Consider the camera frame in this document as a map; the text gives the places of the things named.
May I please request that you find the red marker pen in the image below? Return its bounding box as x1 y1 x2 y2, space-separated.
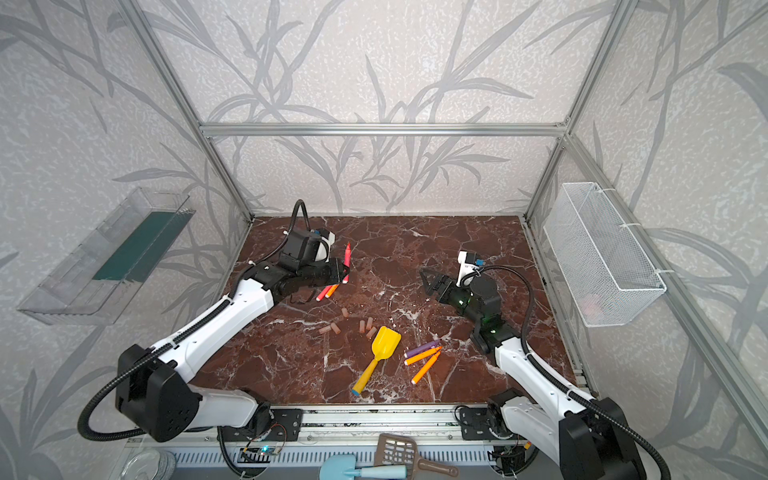
315 285 335 302

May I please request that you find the orange capped marker upper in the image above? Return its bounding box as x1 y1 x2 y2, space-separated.
404 346 442 365

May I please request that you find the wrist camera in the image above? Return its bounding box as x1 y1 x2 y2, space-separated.
456 251 485 287
312 228 336 261

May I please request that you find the yellow toy shovel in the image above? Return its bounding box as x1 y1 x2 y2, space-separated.
352 327 402 396

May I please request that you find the teal toy shovel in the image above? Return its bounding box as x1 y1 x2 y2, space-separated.
319 454 408 480

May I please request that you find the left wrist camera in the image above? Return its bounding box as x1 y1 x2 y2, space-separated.
312 228 336 261

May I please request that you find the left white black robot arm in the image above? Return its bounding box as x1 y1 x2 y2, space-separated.
77 228 349 442

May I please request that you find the pink marker pen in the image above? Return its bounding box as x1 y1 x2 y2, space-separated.
342 243 352 284

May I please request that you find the clear plastic wall bin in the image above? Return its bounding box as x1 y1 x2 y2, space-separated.
18 187 196 326

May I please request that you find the aluminium mounting rail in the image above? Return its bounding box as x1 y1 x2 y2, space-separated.
124 403 577 451

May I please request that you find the brown toy slotted spatula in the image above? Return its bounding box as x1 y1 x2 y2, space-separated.
373 433 459 479

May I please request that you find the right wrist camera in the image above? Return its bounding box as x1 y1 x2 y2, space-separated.
456 251 485 287

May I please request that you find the orange capped marker lower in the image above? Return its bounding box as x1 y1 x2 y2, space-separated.
411 352 441 385

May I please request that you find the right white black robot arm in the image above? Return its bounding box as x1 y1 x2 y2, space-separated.
420 265 671 479

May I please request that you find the white wire mesh basket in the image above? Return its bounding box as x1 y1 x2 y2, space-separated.
544 182 667 328

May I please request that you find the clear round dish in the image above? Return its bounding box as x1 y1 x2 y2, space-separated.
119 449 177 480

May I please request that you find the purple capped marker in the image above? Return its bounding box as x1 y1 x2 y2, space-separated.
404 339 440 359

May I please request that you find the orange marker pen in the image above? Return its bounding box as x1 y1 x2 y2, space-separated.
325 284 340 298

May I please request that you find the orange capped marker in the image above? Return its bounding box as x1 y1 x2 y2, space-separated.
404 346 442 365
411 352 441 385

